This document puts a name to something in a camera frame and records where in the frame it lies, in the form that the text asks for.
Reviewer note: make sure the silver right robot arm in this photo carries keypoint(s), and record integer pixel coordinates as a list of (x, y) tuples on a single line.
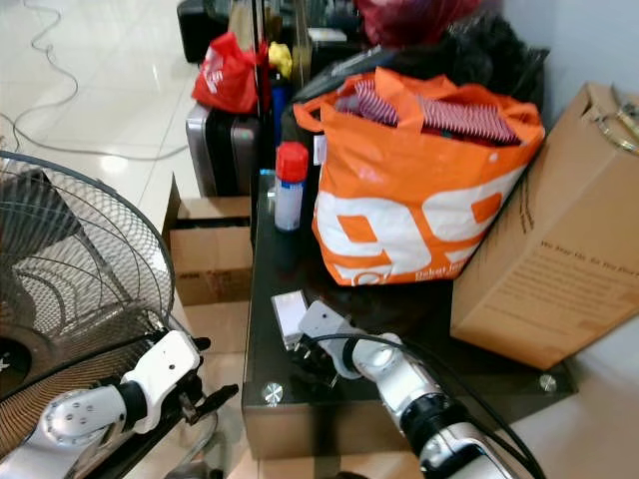
[(419, 394)]

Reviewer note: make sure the white spray can red cap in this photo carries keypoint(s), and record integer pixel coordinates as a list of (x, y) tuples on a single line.
[(290, 190)]

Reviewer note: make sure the grey suitcase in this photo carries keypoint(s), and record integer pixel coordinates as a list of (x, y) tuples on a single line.
[(218, 150)]

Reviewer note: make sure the yellow small item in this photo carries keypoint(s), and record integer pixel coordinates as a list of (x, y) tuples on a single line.
[(281, 60)]

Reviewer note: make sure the black glass table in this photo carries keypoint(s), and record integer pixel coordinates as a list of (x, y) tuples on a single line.
[(389, 319)]

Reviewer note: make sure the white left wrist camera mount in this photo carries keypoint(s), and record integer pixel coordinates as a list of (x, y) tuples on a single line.
[(168, 364)]

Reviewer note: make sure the black case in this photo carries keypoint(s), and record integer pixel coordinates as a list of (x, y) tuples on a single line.
[(202, 28)]

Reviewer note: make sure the red white striped cloth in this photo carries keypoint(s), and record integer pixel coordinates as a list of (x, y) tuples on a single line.
[(464, 118)]

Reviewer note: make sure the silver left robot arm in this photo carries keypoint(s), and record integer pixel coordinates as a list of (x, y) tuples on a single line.
[(75, 419)]

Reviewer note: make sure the dark red bag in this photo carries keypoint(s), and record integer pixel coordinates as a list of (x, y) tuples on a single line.
[(419, 18)]

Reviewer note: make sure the small white box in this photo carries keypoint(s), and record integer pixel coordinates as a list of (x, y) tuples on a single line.
[(288, 315)]

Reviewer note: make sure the small open cardboard box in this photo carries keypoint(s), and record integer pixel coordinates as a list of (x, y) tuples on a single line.
[(210, 254)]

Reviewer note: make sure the black fabric bundle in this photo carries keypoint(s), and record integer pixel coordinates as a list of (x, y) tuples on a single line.
[(489, 55)]

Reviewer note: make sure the red plastic bag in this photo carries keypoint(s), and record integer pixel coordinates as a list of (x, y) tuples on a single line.
[(228, 75)]

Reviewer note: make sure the black Milux electric fan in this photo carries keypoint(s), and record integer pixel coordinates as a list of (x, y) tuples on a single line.
[(80, 289)]

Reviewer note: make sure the orange and white shopping bag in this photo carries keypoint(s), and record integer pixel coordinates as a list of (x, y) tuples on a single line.
[(409, 190)]

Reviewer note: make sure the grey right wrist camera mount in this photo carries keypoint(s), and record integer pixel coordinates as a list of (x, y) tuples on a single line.
[(324, 321)]

